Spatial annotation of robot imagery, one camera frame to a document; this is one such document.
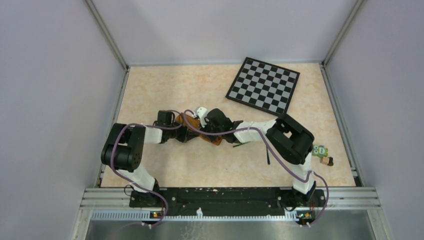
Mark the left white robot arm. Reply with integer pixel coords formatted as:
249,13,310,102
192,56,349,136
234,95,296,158
100,110,199,207

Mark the white slotted cable duct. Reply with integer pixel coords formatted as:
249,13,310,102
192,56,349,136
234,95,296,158
90,210,299,222

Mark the green owl toy block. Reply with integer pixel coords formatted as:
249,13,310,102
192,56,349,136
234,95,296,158
312,144,328,158

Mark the iridescent spoon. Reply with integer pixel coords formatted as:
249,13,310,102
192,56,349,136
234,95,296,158
265,147,271,165

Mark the aluminium frame rail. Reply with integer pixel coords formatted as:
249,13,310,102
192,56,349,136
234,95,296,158
80,187,131,210

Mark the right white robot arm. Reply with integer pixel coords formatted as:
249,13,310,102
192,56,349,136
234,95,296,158
193,107,316,206

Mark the black grey checkerboard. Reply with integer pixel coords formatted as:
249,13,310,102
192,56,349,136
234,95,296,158
225,57,300,116

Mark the brown cloth napkin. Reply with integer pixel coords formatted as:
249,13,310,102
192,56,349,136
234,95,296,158
175,113,223,146

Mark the iridescent fork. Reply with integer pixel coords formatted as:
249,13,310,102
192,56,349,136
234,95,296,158
232,141,250,148

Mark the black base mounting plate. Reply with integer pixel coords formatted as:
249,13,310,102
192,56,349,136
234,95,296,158
129,187,326,217

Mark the small brown wooden block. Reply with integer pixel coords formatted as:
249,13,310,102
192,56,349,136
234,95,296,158
320,156,334,167

